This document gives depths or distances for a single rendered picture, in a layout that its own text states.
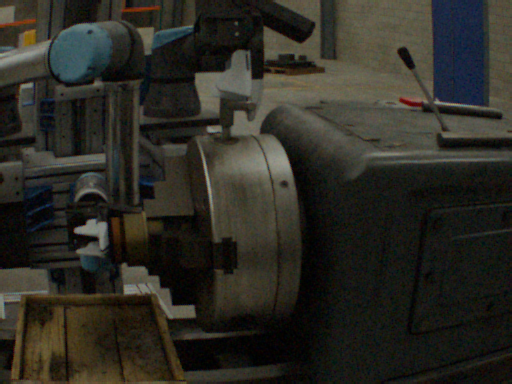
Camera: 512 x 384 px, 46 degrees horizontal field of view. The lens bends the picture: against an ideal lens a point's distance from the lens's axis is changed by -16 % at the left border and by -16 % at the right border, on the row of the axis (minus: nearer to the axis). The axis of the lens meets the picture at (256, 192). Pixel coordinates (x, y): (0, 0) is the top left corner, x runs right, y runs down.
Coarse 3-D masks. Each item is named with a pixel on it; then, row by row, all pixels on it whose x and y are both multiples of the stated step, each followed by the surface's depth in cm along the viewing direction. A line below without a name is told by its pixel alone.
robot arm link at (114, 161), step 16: (128, 64) 128; (144, 64) 134; (112, 80) 131; (128, 80) 131; (144, 80) 135; (112, 96) 133; (128, 96) 133; (112, 112) 134; (128, 112) 134; (112, 128) 135; (128, 128) 135; (112, 144) 136; (128, 144) 136; (112, 160) 137; (128, 160) 137; (112, 176) 138; (128, 176) 138; (112, 192) 139; (128, 192) 139
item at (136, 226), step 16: (112, 224) 104; (128, 224) 104; (144, 224) 104; (160, 224) 106; (112, 240) 102; (128, 240) 103; (144, 240) 103; (112, 256) 103; (128, 256) 103; (144, 256) 104
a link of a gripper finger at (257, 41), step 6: (258, 30) 84; (252, 36) 84; (258, 36) 84; (252, 42) 84; (258, 42) 84; (252, 48) 84; (258, 48) 84; (252, 54) 85; (258, 54) 84; (252, 60) 85; (258, 60) 84; (252, 66) 85; (258, 66) 85; (252, 72) 85; (258, 72) 85; (252, 78) 85; (258, 78) 85
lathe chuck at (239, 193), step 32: (192, 160) 108; (224, 160) 99; (256, 160) 100; (192, 192) 109; (224, 192) 96; (256, 192) 97; (192, 224) 113; (224, 224) 95; (256, 224) 96; (256, 256) 96; (224, 288) 96; (256, 288) 97; (224, 320) 100; (256, 320) 102
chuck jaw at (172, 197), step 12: (168, 156) 112; (180, 156) 113; (168, 168) 111; (180, 168) 112; (168, 180) 110; (180, 180) 111; (156, 192) 109; (168, 192) 109; (180, 192) 110; (144, 204) 108; (156, 204) 108; (168, 204) 109; (180, 204) 109; (192, 204) 110; (156, 216) 107; (168, 216) 108; (180, 216) 109; (192, 216) 109
